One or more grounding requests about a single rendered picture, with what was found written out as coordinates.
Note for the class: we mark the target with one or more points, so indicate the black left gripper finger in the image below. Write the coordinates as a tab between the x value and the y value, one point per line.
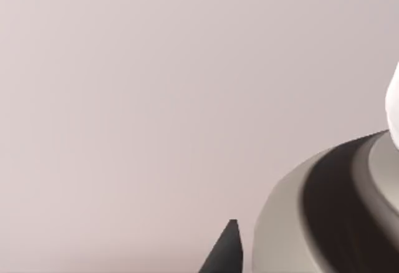
229	251

